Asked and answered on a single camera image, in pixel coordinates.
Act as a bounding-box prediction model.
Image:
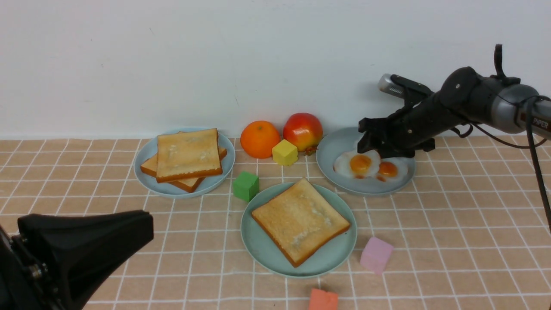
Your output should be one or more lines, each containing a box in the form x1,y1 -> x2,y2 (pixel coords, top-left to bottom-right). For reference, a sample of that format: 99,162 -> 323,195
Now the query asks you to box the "toast slice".
156,129 -> 223,183
251,178 -> 352,268
140,135 -> 227,192

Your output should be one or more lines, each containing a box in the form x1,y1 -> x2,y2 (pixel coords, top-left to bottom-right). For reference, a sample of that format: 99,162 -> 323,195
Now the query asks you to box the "green cube block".
232,171 -> 260,202

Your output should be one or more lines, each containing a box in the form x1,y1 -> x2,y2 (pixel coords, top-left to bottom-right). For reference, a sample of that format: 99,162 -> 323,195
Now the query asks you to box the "yellow cube block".
272,139 -> 298,166

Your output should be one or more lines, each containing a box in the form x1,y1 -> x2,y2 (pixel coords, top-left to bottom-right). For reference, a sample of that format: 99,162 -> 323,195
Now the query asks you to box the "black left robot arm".
0,210 -> 154,310

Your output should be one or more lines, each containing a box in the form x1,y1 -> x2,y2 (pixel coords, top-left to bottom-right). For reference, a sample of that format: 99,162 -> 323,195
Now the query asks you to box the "light blue bread plate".
133,131 -> 235,199

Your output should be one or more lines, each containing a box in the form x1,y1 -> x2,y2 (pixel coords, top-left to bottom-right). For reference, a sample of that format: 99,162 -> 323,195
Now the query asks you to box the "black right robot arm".
356,67 -> 550,158

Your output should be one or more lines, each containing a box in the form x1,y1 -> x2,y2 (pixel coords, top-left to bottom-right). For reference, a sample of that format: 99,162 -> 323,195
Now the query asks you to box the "light blue egg plate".
316,127 -> 417,196

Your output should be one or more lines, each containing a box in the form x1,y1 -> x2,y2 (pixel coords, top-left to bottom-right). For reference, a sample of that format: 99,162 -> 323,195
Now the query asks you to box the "pink cube block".
360,237 -> 394,275

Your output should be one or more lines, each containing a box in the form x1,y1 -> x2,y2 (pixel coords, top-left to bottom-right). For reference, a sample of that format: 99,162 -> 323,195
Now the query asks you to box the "orange fruit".
240,121 -> 281,159

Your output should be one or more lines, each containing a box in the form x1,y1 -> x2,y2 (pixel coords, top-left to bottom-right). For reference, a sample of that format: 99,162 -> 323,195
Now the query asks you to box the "light green center plate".
241,181 -> 357,277

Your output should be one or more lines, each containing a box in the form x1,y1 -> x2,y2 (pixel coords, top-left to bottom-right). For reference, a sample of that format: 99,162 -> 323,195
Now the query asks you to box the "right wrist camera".
377,73 -> 433,106

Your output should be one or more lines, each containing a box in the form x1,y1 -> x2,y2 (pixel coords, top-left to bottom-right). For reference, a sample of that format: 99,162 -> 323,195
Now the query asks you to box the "red orange cube block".
308,288 -> 339,310

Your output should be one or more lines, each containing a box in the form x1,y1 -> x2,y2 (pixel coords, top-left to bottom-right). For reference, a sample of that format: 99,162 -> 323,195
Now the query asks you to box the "red apple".
282,112 -> 324,155

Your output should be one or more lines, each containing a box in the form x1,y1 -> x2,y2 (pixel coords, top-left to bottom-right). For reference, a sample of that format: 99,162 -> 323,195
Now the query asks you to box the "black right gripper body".
358,93 -> 461,158

